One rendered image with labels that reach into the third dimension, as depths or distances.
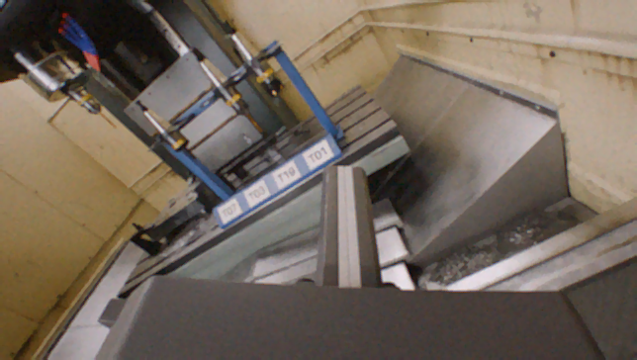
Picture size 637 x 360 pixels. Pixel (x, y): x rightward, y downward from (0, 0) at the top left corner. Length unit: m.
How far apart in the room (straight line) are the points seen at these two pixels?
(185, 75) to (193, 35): 0.18
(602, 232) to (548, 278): 0.10
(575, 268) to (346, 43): 1.50
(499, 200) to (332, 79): 1.30
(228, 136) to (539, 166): 1.26
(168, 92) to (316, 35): 0.85
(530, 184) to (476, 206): 0.12
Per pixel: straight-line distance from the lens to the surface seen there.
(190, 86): 1.41
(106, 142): 2.27
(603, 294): 0.58
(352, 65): 1.73
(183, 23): 1.42
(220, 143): 1.48
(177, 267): 1.07
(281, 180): 0.76
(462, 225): 0.66
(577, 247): 0.51
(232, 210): 0.85
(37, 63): 1.08
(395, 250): 0.68
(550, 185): 0.72
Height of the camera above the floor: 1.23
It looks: 28 degrees down
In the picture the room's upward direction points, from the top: 39 degrees counter-clockwise
